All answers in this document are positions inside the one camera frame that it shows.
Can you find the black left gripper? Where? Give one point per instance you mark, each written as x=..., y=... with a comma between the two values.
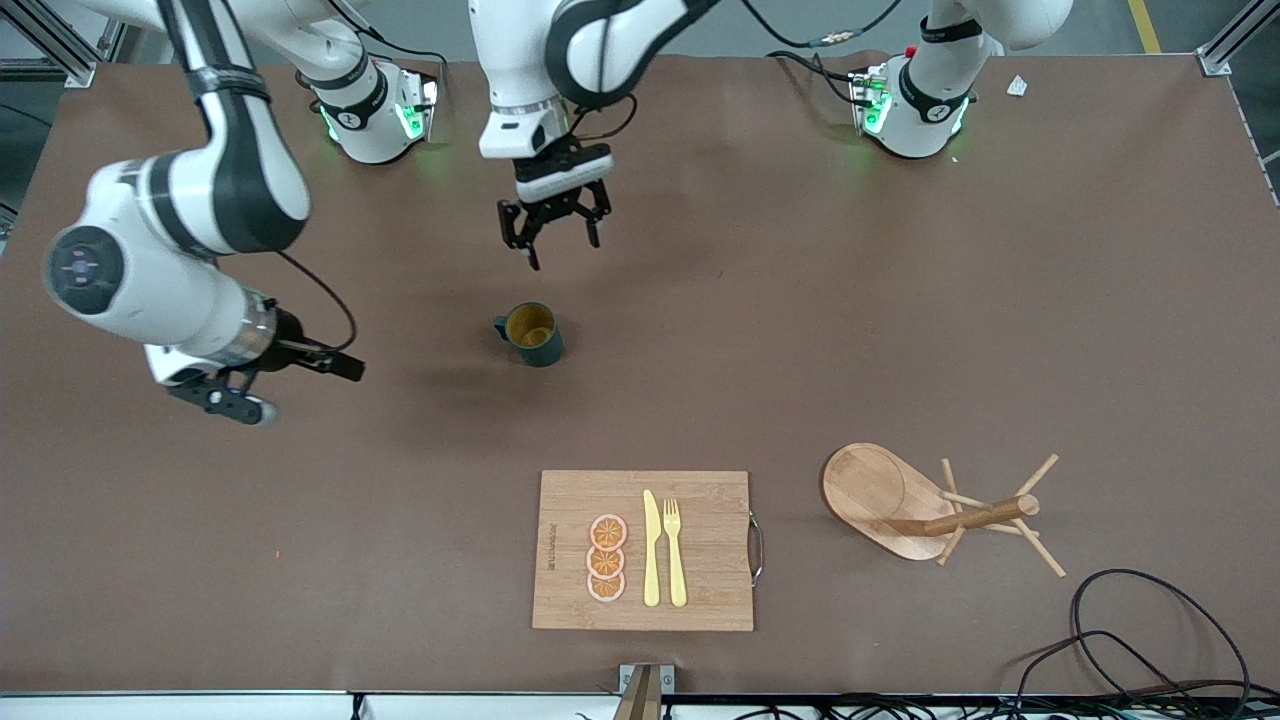
x=553, y=210

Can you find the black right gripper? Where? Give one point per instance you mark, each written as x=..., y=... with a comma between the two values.
x=291, y=337

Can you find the teal ribbed ceramic cup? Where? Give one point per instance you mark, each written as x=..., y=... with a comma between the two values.
x=535, y=335

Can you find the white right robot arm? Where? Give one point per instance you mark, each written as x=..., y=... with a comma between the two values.
x=230, y=190

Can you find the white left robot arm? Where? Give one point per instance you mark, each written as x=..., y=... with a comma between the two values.
x=520, y=60

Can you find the wooden mug tree rack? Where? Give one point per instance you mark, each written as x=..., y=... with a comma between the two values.
x=880, y=495

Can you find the orange fruit slice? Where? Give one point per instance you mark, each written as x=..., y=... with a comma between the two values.
x=606, y=588
x=605, y=562
x=608, y=532

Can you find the yellow plastic knife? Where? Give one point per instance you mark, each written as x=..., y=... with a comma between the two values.
x=651, y=550

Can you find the wooden cutting board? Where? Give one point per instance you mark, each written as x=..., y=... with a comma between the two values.
x=700, y=540

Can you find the yellow plastic fork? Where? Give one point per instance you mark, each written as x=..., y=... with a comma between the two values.
x=676, y=560

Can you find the white paper scrap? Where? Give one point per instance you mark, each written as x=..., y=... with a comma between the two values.
x=1017, y=86

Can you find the aluminium frame post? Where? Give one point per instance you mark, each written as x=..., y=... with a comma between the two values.
x=1225, y=45
x=60, y=45

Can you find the metal table edge bracket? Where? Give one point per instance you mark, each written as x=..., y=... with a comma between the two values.
x=640, y=690

